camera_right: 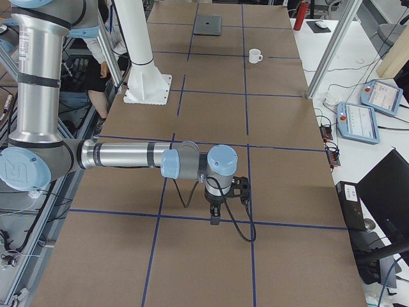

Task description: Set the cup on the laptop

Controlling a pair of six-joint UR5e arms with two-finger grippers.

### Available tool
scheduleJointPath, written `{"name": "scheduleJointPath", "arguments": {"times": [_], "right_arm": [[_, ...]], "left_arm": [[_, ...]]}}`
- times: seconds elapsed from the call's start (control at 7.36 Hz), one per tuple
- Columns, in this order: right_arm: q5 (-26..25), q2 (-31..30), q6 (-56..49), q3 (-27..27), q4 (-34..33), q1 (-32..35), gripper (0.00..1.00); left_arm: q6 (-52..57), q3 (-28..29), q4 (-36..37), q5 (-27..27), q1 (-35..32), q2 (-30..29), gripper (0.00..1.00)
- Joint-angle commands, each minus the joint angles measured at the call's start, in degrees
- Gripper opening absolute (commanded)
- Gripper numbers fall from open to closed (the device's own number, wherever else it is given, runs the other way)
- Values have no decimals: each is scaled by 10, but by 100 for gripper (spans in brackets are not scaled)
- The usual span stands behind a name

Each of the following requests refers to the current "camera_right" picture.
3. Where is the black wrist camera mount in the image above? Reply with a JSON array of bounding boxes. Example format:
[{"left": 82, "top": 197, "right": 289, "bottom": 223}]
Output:
[{"left": 226, "top": 176, "right": 251, "bottom": 207}]

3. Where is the aluminium frame post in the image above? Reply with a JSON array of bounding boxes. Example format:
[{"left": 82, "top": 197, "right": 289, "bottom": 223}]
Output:
[{"left": 306, "top": 0, "right": 362, "bottom": 99}]

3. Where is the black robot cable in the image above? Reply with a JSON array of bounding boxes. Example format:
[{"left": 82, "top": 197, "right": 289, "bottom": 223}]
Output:
[{"left": 171, "top": 177, "right": 257, "bottom": 244}]

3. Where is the black monitor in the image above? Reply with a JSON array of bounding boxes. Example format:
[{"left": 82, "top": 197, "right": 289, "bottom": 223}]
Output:
[{"left": 357, "top": 149, "right": 408, "bottom": 242}]

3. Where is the wooden board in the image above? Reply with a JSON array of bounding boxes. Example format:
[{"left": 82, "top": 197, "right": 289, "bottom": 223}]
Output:
[{"left": 376, "top": 26, "right": 409, "bottom": 78}]

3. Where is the black computer box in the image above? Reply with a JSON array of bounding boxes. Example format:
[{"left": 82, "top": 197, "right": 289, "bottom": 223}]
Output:
[{"left": 336, "top": 181, "right": 397, "bottom": 288}]

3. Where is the white mug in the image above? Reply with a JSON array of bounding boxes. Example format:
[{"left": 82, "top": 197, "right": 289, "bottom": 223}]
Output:
[{"left": 249, "top": 49, "right": 263, "bottom": 64}]

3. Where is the near teach pendant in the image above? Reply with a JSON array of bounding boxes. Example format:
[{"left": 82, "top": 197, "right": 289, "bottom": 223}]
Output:
[{"left": 336, "top": 102, "right": 380, "bottom": 144}]

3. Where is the far orange black adapter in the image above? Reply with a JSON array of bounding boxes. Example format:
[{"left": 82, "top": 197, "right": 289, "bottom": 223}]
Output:
[{"left": 318, "top": 115, "right": 333, "bottom": 141}]

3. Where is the teach pendant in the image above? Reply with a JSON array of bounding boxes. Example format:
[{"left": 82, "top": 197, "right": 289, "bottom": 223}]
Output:
[
  {"left": 360, "top": 80, "right": 403, "bottom": 116},
  {"left": 336, "top": 102, "right": 380, "bottom": 144}
]

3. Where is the brown paper table cover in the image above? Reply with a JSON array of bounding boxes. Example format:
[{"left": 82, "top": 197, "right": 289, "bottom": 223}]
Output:
[{"left": 32, "top": 1, "right": 366, "bottom": 306}]

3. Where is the orange black adapter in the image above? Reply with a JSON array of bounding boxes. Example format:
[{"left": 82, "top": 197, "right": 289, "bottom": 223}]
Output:
[
  {"left": 324, "top": 141, "right": 341, "bottom": 169},
  {"left": 318, "top": 115, "right": 333, "bottom": 141}
]

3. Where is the far teach pendant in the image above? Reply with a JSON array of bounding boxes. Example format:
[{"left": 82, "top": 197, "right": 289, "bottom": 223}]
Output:
[{"left": 360, "top": 80, "right": 403, "bottom": 116}]

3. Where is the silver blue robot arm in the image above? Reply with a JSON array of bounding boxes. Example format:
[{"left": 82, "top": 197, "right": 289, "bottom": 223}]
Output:
[{"left": 1, "top": 1, "right": 238, "bottom": 224}]

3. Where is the grey closed laptop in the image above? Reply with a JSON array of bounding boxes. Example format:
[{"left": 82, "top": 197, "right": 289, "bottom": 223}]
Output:
[{"left": 193, "top": 14, "right": 222, "bottom": 36}]

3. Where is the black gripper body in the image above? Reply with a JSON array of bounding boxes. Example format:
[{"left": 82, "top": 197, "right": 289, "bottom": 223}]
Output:
[{"left": 204, "top": 189, "right": 227, "bottom": 206}]

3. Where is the black mouse pad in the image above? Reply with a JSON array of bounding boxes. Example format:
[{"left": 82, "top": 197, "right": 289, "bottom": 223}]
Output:
[{"left": 306, "top": 20, "right": 331, "bottom": 33}]

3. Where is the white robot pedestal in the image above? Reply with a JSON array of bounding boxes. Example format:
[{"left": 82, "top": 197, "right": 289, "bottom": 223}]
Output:
[{"left": 112, "top": 0, "right": 172, "bottom": 106}]

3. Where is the red bottle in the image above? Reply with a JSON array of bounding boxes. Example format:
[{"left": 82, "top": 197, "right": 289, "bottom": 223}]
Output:
[{"left": 293, "top": 1, "right": 309, "bottom": 31}]

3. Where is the seated person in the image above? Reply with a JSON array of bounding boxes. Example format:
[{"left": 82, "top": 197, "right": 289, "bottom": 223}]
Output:
[{"left": 85, "top": 1, "right": 128, "bottom": 138}]

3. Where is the white computer mouse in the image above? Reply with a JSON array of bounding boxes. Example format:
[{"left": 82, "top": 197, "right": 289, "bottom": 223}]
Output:
[{"left": 315, "top": 20, "right": 327, "bottom": 29}]

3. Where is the near orange black adapter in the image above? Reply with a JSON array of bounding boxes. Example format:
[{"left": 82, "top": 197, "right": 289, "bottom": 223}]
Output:
[{"left": 324, "top": 141, "right": 341, "bottom": 169}]

